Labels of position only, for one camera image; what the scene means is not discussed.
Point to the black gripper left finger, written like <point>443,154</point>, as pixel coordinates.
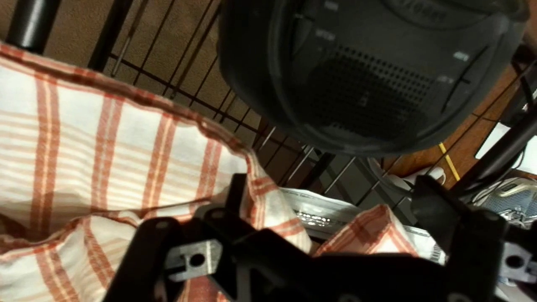
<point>236,193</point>

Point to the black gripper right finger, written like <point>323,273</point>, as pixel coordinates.
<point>438,209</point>

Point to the yellow pencil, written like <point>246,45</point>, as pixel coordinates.
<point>448,161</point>

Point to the silver plastic bag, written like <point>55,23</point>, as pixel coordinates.
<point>320,211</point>

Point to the red striped white cloth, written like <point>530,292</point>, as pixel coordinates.
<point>100,167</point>

